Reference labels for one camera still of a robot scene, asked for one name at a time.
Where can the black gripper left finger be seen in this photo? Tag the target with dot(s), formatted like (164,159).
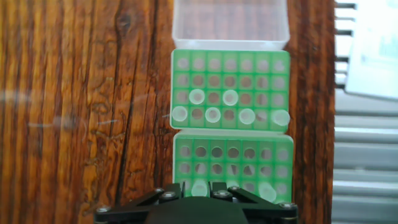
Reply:
(169,194)

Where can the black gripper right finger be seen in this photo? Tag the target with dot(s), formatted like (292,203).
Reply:
(221,193)

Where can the clear box with green rack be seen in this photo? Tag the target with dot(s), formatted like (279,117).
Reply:
(236,140)
(230,56)

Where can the brown wooden board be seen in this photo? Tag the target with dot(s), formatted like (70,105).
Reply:
(77,109)

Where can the printed white paper sheet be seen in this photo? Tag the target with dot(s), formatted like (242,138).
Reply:
(373,62)

